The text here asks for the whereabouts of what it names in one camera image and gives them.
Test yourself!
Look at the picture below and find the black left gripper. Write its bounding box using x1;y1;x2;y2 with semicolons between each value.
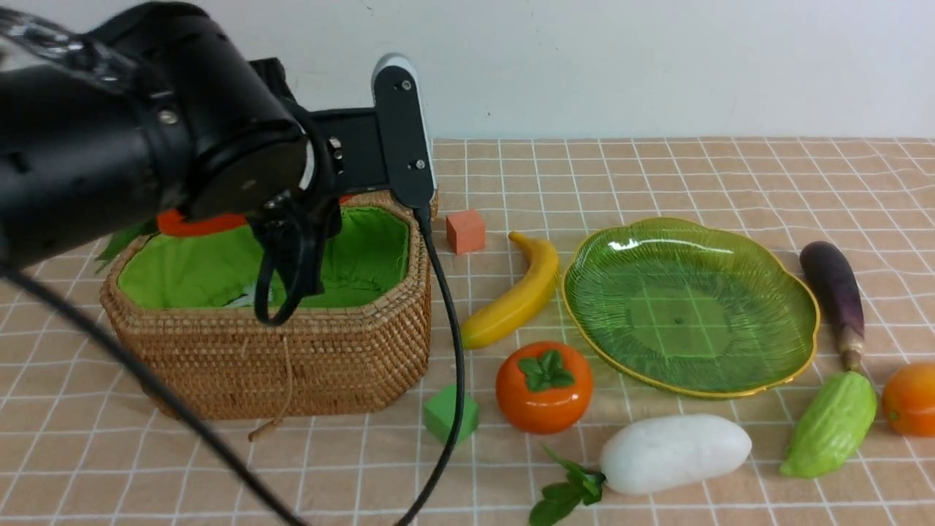
248;57;399;242

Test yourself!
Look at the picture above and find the orange toy carrot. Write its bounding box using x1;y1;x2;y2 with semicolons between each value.
96;210;247;272

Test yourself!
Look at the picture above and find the yellow toy banana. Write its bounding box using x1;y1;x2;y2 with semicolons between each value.
460;231;559;350

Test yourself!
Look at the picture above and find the orange toy persimmon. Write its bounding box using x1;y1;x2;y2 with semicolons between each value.
495;342;594;434

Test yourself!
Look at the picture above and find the white toy radish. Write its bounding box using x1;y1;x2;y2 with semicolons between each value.
528;415;752;525

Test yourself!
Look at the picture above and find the purple toy eggplant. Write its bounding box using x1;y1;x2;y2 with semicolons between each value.
799;240;866;373

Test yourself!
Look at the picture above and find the light green toy gourd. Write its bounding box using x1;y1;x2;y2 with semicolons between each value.
779;372;877;479

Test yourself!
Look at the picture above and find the orange toy mango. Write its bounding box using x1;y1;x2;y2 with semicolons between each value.
882;362;934;438

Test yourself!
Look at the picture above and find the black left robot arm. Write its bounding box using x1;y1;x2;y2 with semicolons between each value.
2;2;421;270

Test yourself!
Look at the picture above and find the woven wicker basket lid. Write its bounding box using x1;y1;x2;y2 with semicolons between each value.
430;188;440;222

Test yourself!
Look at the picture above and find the orange foam cube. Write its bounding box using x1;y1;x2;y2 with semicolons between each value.
446;209;486;254

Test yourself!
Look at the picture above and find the woven wicker basket green lining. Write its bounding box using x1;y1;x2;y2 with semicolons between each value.
100;188;434;421

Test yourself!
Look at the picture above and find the green foam cube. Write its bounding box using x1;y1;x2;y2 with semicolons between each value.
423;385;480;445

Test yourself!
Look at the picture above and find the green glass leaf plate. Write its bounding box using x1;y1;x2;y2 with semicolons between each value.
559;217;820;399

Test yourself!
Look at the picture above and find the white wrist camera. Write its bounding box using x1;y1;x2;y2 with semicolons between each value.
372;53;435;210

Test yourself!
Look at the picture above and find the black camera cable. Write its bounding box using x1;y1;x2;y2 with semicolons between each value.
394;206;467;526

